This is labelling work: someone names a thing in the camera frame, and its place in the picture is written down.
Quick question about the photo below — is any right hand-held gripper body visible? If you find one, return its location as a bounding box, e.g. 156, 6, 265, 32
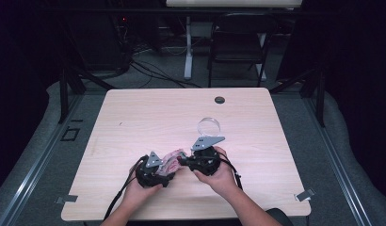
189, 136, 226, 177

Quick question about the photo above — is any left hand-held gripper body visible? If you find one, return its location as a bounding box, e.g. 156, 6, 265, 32
135, 151, 170, 188

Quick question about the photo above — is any pink and white plastic bag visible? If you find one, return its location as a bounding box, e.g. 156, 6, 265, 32
157, 148, 189, 177

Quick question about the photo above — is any clear glass cup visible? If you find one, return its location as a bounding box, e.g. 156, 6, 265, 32
197, 117, 221, 138

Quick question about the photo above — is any person's left hand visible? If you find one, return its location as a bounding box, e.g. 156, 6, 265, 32
123, 170, 164, 206

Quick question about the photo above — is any person's right hand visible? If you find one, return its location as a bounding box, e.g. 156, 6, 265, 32
194, 146, 241, 199

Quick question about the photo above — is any grey tape tab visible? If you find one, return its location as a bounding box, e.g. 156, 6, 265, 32
55, 194, 79, 205
294, 187, 316, 202

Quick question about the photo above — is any black metal stand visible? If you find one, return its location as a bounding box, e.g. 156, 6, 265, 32
57, 18, 117, 124
269, 62, 327, 128

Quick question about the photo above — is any dark equipment box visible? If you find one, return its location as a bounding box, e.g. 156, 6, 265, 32
68, 17, 128, 73

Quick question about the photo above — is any white desk with white legs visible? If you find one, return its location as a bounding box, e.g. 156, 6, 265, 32
166, 0, 305, 82

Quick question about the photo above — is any left hand-held gripper black cable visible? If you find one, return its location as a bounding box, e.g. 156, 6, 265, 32
103, 154, 150, 221

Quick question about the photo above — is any hand-held gripper black cable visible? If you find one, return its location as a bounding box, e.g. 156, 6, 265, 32
103, 154, 150, 221
217, 156, 244, 191

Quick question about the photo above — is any right hand-held gripper black cable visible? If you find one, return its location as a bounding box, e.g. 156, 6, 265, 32
217, 156, 244, 191

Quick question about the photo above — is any bundle of black floor cables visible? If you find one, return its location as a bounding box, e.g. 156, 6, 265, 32
129, 59, 202, 89

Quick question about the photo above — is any aluminium floor rail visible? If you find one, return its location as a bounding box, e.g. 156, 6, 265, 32
0, 93, 85, 226
302, 97, 374, 226

